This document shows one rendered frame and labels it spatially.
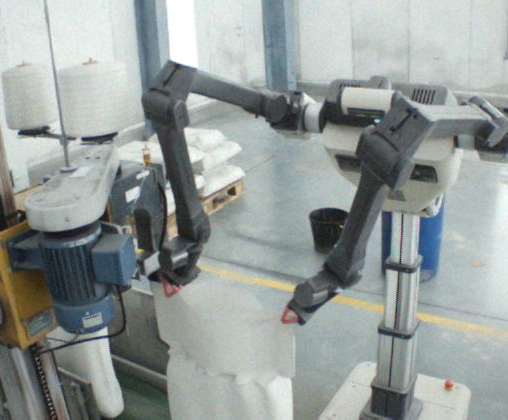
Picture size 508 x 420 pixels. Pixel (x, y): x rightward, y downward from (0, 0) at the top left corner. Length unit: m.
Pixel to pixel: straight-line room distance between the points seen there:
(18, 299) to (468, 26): 8.44
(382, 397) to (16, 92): 1.62
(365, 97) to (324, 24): 8.60
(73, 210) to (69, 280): 0.18
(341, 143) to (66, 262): 0.80
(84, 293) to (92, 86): 0.46
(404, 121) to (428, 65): 8.42
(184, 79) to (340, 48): 8.72
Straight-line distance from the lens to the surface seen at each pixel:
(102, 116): 1.29
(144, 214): 1.74
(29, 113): 1.50
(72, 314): 1.35
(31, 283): 1.47
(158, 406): 2.24
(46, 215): 1.24
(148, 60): 7.60
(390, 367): 2.12
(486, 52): 9.23
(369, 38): 9.70
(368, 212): 1.14
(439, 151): 1.53
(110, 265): 1.28
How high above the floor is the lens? 1.81
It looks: 21 degrees down
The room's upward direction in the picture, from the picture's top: 3 degrees counter-clockwise
